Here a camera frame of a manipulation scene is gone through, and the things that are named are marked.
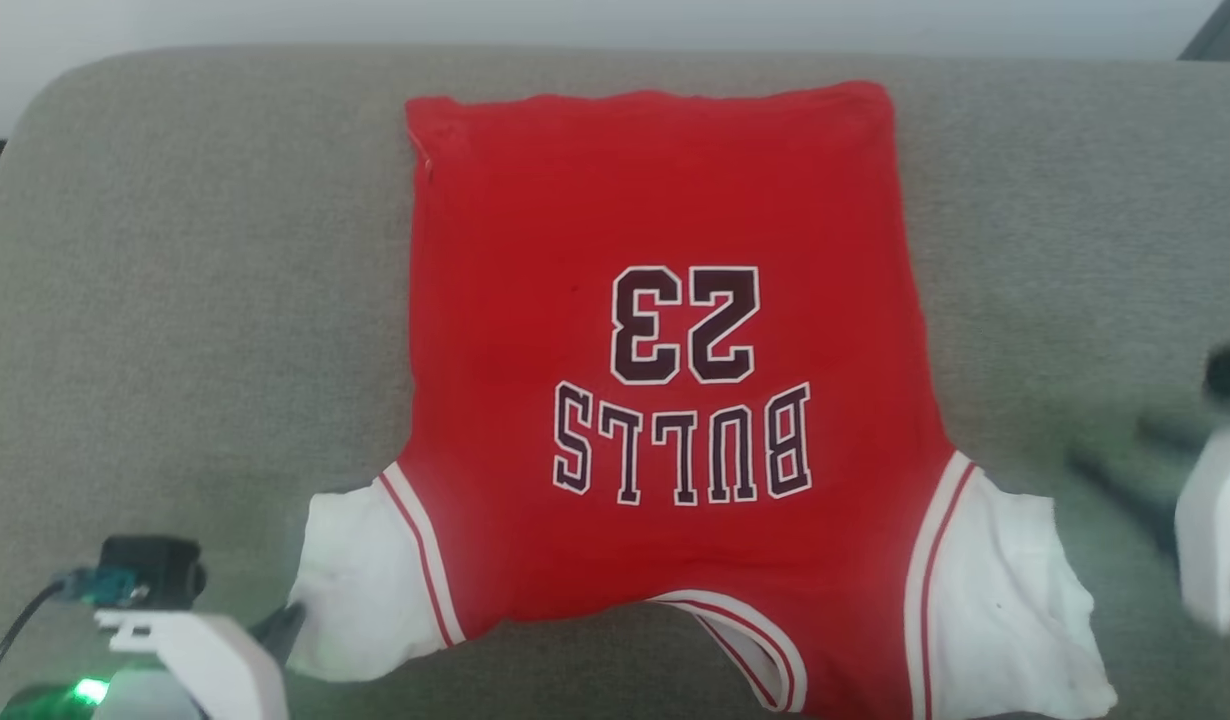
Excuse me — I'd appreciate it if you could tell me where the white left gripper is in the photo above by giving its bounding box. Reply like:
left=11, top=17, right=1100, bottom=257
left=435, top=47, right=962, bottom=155
left=0, top=603, right=307, bottom=720

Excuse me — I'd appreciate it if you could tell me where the grey metal pole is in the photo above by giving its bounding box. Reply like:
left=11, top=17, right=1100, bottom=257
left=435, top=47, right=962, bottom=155
left=1179, top=0, right=1230, bottom=63

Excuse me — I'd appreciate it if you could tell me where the red Bulls basketball jersey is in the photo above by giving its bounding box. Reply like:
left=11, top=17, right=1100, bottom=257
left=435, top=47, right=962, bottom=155
left=287, top=80, right=1118, bottom=720

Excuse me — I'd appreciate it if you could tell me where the grey fabric sofa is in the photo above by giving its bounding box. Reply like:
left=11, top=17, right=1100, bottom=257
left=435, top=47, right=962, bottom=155
left=0, top=45, right=1230, bottom=720

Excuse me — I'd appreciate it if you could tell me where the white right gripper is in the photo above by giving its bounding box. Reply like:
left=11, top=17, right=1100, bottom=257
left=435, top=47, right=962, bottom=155
left=1174, top=424, right=1230, bottom=637

